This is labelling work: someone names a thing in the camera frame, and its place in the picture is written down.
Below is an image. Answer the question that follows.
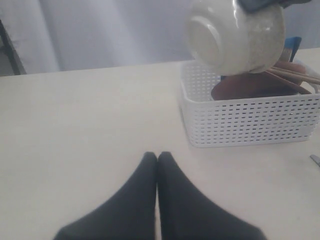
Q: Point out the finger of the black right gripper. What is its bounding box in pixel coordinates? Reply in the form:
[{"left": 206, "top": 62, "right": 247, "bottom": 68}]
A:
[{"left": 238, "top": 0, "right": 310, "bottom": 13}]

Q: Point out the upper wooden chopstick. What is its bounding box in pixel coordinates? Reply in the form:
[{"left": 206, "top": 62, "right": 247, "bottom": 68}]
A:
[{"left": 269, "top": 65, "right": 320, "bottom": 82}]

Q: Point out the dark metal frame post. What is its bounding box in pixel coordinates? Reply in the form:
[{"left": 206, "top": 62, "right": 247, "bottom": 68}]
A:
[{"left": 0, "top": 21, "right": 26, "bottom": 75}]

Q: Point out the wooden chopstick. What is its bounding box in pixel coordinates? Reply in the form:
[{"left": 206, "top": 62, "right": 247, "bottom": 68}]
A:
[
  {"left": 269, "top": 65, "right": 320, "bottom": 82},
  {"left": 266, "top": 68, "right": 320, "bottom": 86}
]

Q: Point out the silver table knife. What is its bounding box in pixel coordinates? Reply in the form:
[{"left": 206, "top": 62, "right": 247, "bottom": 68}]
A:
[{"left": 310, "top": 154, "right": 320, "bottom": 167}]

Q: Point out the lower wooden chopstick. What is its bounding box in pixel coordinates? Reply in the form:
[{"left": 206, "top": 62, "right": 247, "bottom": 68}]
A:
[{"left": 266, "top": 68, "right": 320, "bottom": 86}]

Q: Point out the brown wooden plate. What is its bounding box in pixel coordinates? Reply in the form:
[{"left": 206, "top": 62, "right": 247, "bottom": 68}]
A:
[{"left": 211, "top": 61, "right": 311, "bottom": 101}]

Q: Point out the white speckled ceramic bowl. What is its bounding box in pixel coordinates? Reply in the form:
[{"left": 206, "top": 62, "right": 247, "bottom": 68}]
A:
[{"left": 185, "top": 0, "right": 285, "bottom": 76}]

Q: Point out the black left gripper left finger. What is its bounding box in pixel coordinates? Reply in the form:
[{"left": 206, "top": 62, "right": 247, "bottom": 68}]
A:
[{"left": 55, "top": 152, "right": 157, "bottom": 240}]

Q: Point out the white perforated plastic basket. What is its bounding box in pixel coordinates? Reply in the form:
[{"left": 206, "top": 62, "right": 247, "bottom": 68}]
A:
[{"left": 180, "top": 60, "right": 320, "bottom": 148}]

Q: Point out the blue cloth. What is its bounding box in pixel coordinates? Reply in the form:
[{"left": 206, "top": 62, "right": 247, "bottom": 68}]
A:
[{"left": 280, "top": 36, "right": 302, "bottom": 62}]

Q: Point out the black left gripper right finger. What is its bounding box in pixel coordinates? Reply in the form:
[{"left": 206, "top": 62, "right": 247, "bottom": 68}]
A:
[{"left": 157, "top": 152, "right": 266, "bottom": 240}]

